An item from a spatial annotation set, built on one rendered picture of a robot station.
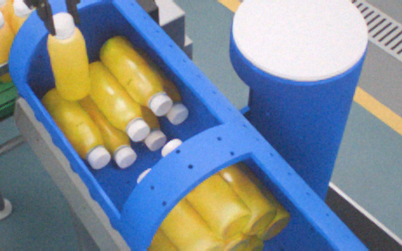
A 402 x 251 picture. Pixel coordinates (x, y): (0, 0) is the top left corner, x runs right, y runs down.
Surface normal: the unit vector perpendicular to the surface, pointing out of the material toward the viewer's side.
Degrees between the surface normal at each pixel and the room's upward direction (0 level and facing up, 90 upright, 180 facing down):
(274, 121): 90
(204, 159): 3
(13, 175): 0
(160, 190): 36
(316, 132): 90
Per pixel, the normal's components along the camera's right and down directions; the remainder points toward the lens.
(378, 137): -0.04, -0.62
